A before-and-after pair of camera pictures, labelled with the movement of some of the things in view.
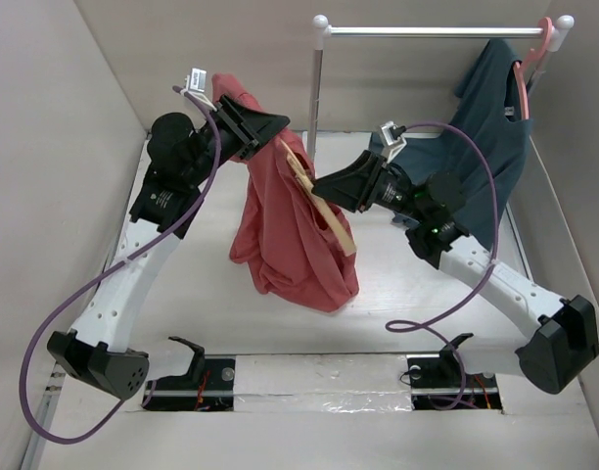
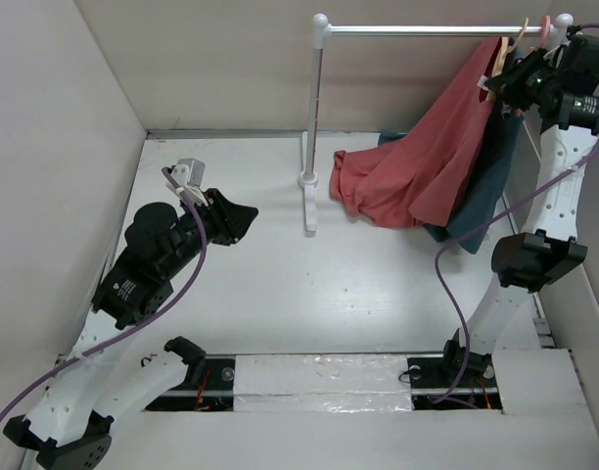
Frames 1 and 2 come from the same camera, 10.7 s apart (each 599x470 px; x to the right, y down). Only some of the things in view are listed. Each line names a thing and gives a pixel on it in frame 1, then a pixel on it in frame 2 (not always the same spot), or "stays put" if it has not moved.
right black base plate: [441, 382] stays put
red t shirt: [292, 254] to [421, 176]
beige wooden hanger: [329, 218] to [504, 50]
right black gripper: [355, 186] to [508, 86]
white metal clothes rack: [322, 31] stays put
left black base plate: [208, 385] stays put
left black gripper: [250, 128] to [230, 218]
